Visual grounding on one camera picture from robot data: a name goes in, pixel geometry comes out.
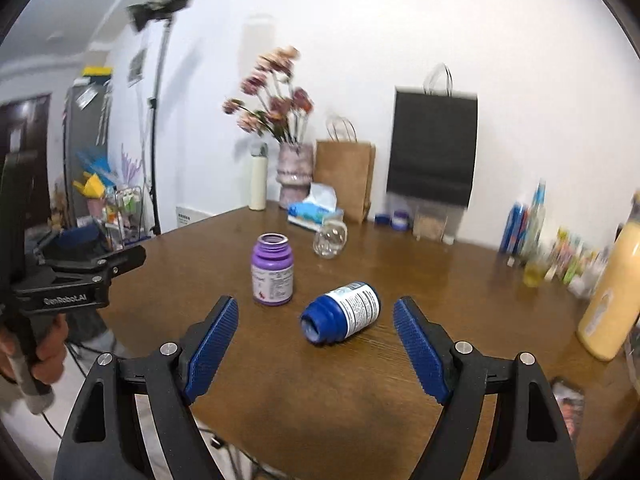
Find large yellow bottle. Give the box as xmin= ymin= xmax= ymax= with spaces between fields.
xmin=576 ymin=208 xmax=640 ymax=362

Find small glass of yellow liquid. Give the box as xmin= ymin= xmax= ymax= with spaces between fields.
xmin=523 ymin=255 xmax=547 ymax=288

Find blue tissue pack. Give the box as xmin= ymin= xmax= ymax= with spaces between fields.
xmin=287 ymin=182 xmax=345 ymax=232

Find clear glass jar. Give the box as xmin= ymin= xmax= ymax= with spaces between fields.
xmin=313 ymin=220 xmax=348 ymax=260

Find clear bottle with blue cap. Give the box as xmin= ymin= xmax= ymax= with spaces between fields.
xmin=525 ymin=178 xmax=547 ymax=261

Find grey refrigerator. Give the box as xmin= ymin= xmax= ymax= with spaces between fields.
xmin=62 ymin=76 xmax=113 ymax=221

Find yellow and blue toys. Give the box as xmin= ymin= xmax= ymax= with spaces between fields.
xmin=72 ymin=147 xmax=121 ymax=202

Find pink flower bouquet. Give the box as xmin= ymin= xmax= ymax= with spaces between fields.
xmin=222 ymin=46 xmax=316 ymax=145

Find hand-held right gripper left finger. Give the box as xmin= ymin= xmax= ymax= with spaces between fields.
xmin=52 ymin=296 xmax=240 ymax=480

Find purple artificial plant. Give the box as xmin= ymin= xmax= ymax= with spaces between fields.
xmin=120 ymin=142 xmax=144 ymax=187

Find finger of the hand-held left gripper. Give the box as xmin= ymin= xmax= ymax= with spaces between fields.
xmin=36 ymin=244 xmax=147 ymax=286

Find blue drink can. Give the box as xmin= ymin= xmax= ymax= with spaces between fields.
xmin=500 ymin=201 xmax=530 ymax=256

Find dark glossy packet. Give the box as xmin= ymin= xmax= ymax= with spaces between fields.
xmin=550 ymin=377 xmax=586 ymax=443

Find person's left hand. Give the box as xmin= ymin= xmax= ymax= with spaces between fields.
xmin=0 ymin=306 xmax=69 ymax=387

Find black light stand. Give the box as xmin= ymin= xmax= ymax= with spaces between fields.
xmin=127 ymin=0 xmax=197 ymax=236

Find wall paper sheet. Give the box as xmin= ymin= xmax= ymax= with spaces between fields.
xmin=128 ymin=50 xmax=147 ymax=86

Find blue bottle with white label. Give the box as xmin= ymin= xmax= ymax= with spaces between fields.
xmin=300 ymin=281 xmax=382 ymax=346

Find dark blue bag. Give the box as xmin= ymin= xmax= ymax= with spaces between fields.
xmin=54 ymin=225 xmax=109 ymax=261

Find brown paper bag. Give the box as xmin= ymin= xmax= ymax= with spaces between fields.
xmin=314 ymin=115 xmax=377 ymax=224

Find wire rack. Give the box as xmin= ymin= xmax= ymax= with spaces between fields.
xmin=102 ymin=185 xmax=144 ymax=251

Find black paper bag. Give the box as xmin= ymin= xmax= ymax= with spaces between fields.
xmin=386 ymin=63 xmax=478 ymax=208

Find clear plastic container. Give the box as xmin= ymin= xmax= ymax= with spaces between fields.
xmin=412 ymin=203 xmax=448 ymax=241

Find row of colourful packets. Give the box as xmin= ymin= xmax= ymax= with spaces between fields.
xmin=547 ymin=227 xmax=610 ymax=297

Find dark brown door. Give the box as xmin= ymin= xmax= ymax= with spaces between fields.
xmin=0 ymin=92 xmax=52 ymax=221

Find white slim bottle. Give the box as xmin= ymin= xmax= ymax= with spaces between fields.
xmin=248 ymin=142 xmax=269 ymax=211

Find purple bottle with label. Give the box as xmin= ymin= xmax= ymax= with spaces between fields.
xmin=251 ymin=233 xmax=295 ymax=306

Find pink ceramic vase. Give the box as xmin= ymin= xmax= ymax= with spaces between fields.
xmin=276 ymin=142 xmax=315 ymax=209

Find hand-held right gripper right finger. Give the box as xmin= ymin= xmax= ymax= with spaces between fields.
xmin=392 ymin=297 xmax=581 ymax=480

